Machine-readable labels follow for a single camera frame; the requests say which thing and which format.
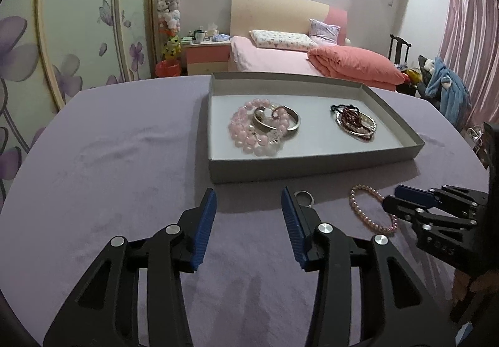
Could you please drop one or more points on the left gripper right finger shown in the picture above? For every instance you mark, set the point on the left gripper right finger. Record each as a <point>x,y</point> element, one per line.
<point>396,309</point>

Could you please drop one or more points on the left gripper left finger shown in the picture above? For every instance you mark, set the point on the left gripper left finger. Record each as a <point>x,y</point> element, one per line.
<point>102,309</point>

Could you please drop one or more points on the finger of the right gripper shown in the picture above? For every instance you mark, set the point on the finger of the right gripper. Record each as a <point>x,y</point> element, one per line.
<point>414,195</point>
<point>405,210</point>

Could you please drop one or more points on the thin silver bangle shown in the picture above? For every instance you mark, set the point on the thin silver bangle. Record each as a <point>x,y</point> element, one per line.
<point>356,123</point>

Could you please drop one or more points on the blue clothing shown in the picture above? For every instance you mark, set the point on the blue clothing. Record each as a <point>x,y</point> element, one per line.
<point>454,96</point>

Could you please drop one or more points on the dark wooden chair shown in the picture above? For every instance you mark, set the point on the dark wooden chair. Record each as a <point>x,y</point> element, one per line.
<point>397,45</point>

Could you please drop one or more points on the coral folded duvet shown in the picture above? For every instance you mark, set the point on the coral folded duvet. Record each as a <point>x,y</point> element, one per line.
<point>356,65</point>

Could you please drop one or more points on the purple tablecloth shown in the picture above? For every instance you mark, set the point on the purple tablecloth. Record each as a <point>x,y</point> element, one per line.
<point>130,158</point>

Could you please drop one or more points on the pink curtain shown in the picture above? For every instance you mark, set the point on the pink curtain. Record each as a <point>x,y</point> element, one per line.
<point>470,48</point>

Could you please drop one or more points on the grey cardboard tray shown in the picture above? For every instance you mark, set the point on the grey cardboard tray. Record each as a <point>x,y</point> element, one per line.
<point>319,145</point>

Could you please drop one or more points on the lilac floral pillow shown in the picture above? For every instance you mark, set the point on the lilac floral pillow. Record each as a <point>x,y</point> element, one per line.
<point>324,31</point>

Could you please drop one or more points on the white patterned pillow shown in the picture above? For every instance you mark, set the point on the white patterned pillow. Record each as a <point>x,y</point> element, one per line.
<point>276,40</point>

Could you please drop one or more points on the beige bed headboard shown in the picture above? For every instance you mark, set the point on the beige bed headboard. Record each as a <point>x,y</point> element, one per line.
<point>284,15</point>

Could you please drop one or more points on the pink bedside table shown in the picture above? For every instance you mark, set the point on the pink bedside table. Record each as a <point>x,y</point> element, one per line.
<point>207,57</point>

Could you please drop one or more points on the red bucket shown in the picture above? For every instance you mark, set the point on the red bucket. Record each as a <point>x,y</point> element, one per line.
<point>168,68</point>

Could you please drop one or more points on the white mug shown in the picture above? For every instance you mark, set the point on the white mug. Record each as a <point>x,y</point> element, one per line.
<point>199,36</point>

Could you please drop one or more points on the floral wardrobe doors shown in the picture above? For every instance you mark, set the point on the floral wardrobe doors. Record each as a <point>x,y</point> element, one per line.
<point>53,49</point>

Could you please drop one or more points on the plush toy tower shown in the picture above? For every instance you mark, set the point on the plush toy tower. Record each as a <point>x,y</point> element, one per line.
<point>168,29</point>

